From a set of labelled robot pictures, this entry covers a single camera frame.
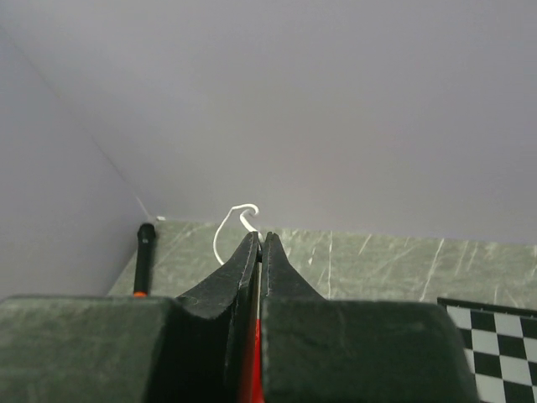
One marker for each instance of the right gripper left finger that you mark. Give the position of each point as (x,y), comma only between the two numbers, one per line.
(196,347)

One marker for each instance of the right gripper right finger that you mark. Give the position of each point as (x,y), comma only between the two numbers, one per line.
(319,350)

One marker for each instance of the red three-compartment tray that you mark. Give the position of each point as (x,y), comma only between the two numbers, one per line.
(254,361)

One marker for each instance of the black orange-tipped marker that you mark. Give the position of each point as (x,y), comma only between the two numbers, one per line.
(145,258)

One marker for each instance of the black white chessboard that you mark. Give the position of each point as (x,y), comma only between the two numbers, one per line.
(500,345)

